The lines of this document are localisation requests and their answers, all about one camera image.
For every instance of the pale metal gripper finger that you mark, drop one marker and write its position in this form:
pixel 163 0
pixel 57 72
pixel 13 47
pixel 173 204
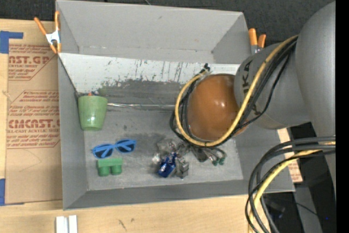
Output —
pixel 182 148
pixel 183 167

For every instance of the blue sunglasses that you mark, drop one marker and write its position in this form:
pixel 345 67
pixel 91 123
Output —
pixel 126 145

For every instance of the green toy binoculars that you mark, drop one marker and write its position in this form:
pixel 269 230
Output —
pixel 109 166

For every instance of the green plastic cup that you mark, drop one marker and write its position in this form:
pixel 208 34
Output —
pixel 92 113

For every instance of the grey metal bin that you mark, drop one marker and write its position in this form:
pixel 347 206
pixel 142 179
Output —
pixel 152 32

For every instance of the brown cardboard board, red print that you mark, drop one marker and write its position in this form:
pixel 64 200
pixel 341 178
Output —
pixel 32 106

